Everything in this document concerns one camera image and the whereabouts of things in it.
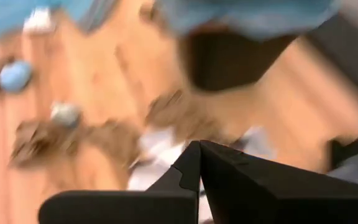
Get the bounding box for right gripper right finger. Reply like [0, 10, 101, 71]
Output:
[199, 139, 358, 224]

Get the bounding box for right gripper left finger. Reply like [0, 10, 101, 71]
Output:
[38, 139, 202, 224]

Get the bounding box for white paper with grey print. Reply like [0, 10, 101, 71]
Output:
[128, 125, 278, 224]

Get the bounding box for brown paper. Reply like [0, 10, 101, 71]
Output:
[144, 90, 229, 144]
[9, 119, 142, 175]

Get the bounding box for small grey scrap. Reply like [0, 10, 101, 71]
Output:
[50, 102, 81, 128]

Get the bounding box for black plastic trash bin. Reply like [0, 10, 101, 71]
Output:
[180, 26, 296, 93]

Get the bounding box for blue drawstring trash bag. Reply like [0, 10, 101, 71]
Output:
[0, 0, 96, 43]
[154, 0, 341, 41]

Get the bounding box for white paper with black patch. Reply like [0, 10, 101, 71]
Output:
[22, 7, 56, 34]

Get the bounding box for roll of blue trash bags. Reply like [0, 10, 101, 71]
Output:
[0, 60, 33, 93]

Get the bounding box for black aluminium table frame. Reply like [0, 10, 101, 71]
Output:
[328, 129, 358, 170]

